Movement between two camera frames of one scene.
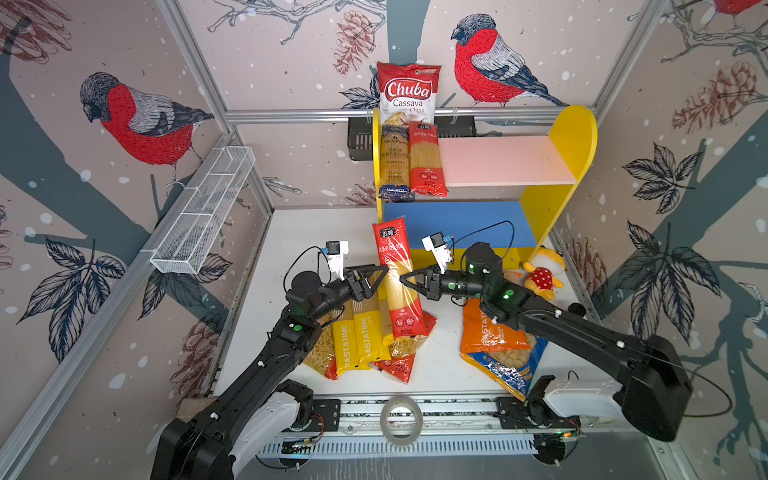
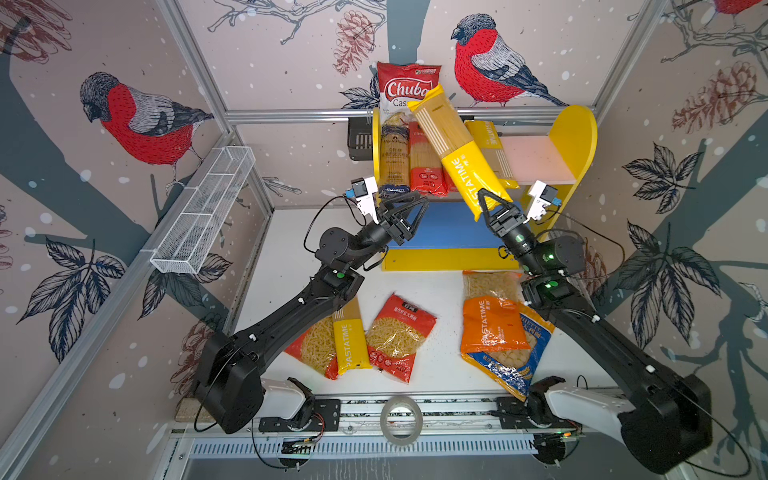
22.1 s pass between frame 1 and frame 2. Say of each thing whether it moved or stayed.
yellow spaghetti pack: moved
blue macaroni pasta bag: stayed
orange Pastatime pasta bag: stayed
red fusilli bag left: stayed
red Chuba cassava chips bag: stayed
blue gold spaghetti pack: stayed
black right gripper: moved
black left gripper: moved
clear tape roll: stayed
